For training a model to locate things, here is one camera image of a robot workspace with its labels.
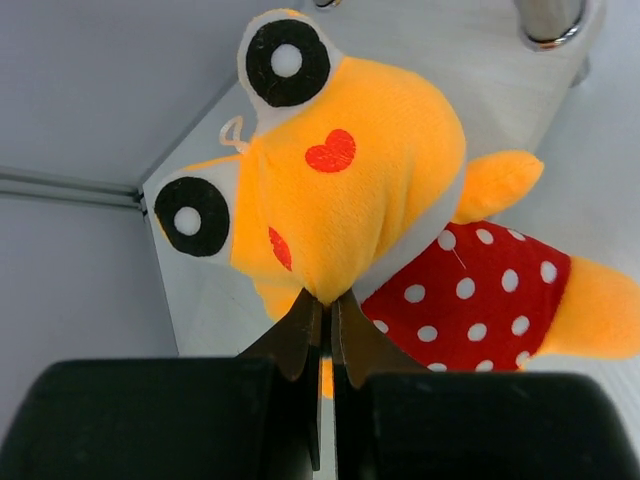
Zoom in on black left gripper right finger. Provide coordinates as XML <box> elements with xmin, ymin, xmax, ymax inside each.
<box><xmin>331</xmin><ymin>294</ymin><xmax>639</xmax><ymax>479</ymax></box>

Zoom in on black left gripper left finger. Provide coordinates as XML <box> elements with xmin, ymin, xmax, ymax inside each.
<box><xmin>1</xmin><ymin>292</ymin><xmax>321</xmax><ymax>479</ymax></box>

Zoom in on yellow plush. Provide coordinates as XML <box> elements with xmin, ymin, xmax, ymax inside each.
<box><xmin>153</xmin><ymin>8</ymin><xmax>640</xmax><ymax>396</ymax></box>

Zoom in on white two-tier shelf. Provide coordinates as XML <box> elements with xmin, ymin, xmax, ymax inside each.
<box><xmin>142</xmin><ymin>0</ymin><xmax>609</xmax><ymax>359</ymax></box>

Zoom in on left corner metal profile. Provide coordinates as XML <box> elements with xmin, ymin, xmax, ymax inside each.
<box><xmin>1</xmin><ymin>166</ymin><xmax>145</xmax><ymax>211</ymax></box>

